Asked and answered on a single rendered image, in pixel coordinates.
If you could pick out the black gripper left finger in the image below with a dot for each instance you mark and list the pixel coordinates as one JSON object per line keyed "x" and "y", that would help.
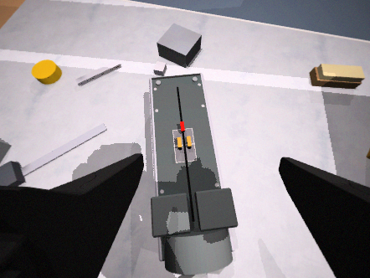
{"x": 72, "y": 227}

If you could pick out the yellow short cylinder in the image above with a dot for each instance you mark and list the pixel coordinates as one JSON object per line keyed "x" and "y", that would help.
{"x": 46, "y": 71}

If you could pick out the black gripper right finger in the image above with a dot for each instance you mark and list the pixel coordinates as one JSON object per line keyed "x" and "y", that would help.
{"x": 337, "y": 213}

